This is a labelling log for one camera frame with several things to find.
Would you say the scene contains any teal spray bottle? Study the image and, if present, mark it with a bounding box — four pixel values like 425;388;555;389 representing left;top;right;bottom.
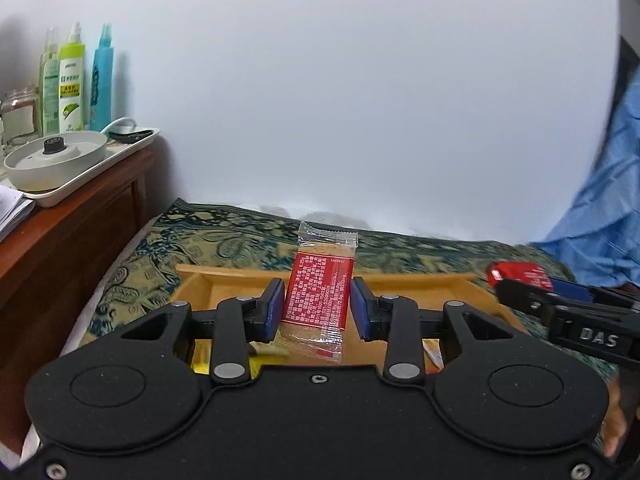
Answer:
90;24;115;132

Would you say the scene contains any stack of papers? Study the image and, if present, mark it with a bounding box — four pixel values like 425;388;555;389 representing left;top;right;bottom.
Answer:
0;185;36;243

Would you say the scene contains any wooden nightstand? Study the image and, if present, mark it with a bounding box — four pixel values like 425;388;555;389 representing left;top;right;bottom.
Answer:
0;132;173;456

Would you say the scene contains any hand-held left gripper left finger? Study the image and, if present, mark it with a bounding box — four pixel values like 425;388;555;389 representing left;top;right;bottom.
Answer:
120;277;286;386

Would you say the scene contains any blue plaid cloth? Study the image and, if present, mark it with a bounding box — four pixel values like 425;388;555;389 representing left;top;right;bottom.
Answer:
530;50;640;292

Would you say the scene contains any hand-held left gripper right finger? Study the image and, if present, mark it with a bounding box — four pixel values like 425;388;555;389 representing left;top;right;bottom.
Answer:
350;276;521;386

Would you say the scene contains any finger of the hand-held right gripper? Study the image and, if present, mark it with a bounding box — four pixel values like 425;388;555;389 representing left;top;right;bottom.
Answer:
495;279;557;332
550;279;640;307

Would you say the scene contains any white plastic tray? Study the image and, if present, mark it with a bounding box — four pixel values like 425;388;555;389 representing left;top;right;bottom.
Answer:
2;127;161;208

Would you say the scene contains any pale green bottle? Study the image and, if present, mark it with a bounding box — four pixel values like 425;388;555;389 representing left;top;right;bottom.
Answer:
40;27;61;136

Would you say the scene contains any red label biscuit packet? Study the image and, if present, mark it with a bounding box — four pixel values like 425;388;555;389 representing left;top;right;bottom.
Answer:
277;221;360;364

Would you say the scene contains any paisley patterned blanket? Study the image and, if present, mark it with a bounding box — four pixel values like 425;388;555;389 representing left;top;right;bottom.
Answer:
65;199;581;361

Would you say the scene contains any white round lidded pot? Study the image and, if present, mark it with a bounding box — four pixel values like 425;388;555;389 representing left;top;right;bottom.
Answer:
4;131;108;192

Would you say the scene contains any yellow snack packet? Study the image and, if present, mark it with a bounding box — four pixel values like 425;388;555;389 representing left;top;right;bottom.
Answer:
191;340;216;376

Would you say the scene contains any person's right hand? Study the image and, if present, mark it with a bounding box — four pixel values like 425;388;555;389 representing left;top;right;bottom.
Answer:
602;372;629;463

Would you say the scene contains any glass jar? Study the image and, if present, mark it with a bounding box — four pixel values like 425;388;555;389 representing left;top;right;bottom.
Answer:
0;85;41;150

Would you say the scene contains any wooden tray with handles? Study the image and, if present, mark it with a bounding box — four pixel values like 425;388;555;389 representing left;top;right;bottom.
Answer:
172;262;531;376

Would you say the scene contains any flat black device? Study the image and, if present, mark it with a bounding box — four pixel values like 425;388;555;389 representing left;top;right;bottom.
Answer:
107;130;153;144

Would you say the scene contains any orange and white snack packet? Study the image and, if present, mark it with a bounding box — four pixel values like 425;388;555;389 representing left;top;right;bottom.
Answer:
424;338;447;374

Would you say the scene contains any yellow-green spray bottle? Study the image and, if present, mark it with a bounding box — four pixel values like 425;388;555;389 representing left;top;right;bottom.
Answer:
59;22;86;133

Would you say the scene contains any pale curved scoop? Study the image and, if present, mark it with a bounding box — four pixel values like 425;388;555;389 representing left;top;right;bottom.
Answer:
100;116;138;136

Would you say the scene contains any red snack packet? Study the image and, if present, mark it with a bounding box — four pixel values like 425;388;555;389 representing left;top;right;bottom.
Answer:
487;261;556;292

